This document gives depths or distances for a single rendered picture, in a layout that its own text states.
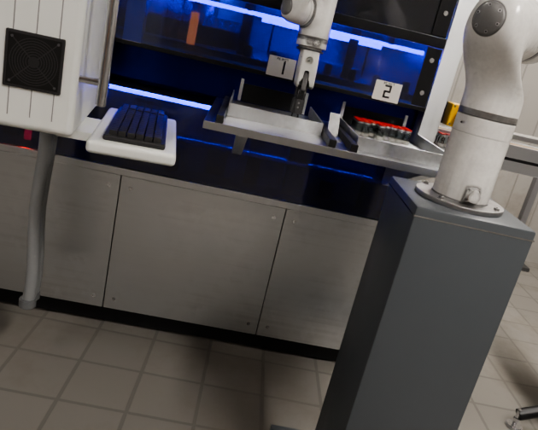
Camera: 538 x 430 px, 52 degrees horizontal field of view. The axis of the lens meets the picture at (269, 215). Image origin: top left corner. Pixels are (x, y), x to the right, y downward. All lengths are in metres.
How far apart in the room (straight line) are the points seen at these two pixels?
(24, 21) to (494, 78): 0.94
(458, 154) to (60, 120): 0.85
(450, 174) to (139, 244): 1.10
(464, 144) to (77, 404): 1.26
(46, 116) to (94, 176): 0.61
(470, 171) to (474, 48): 0.24
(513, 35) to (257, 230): 1.06
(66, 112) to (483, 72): 0.87
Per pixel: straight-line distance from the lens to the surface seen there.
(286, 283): 1.95
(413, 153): 1.49
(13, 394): 1.81
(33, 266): 1.77
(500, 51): 1.15
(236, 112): 1.51
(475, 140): 1.20
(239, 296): 1.97
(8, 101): 1.32
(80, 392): 1.81
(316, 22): 1.54
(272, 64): 1.76
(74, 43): 1.27
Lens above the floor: 1.11
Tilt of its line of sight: 18 degrees down
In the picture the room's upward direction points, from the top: 13 degrees clockwise
